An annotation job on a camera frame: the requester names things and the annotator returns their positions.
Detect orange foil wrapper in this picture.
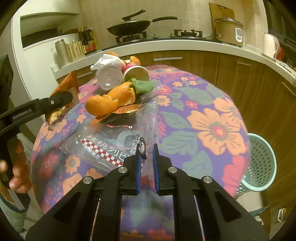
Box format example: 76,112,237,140
45,71,80,131

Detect clear plastic snack bag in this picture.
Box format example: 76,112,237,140
60,98,158,179

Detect clear floral plastic bottle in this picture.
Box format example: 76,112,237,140
96,63,123,91

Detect white tissue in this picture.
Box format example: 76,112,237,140
90,54,126,71

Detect large orange peel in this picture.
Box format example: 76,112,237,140
85,81,135,116

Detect red white paper cup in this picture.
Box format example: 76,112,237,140
123,62,149,82

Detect green vegetable leaf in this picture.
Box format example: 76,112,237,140
130,78,154,94

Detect brown lower kitchen cabinets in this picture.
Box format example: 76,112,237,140
137,50,295,208

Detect person's left hand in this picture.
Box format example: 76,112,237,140
1,138,32,202

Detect steel thermos bottle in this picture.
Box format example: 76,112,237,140
55,39,71,67

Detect beige plastic utensil basket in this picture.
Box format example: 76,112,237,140
66,41,85,62

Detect teal plastic waste basket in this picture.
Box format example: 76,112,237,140
236,133,277,196

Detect floral tablecloth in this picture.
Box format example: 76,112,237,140
31,65,250,240

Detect dark soy sauce bottle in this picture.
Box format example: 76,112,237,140
78,26,97,56

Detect clear oreo plastic wrapper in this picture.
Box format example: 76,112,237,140
89,104,142,130

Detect black gas stove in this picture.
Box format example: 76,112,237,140
102,29,222,51

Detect black frying pan with lid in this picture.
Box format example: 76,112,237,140
107,9,178,37

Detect white electric kettle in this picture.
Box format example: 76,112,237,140
262,33,280,61

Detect brown rice cooker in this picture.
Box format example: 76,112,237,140
214,17,244,47

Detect wooden cutting board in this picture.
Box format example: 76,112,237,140
209,3,235,39

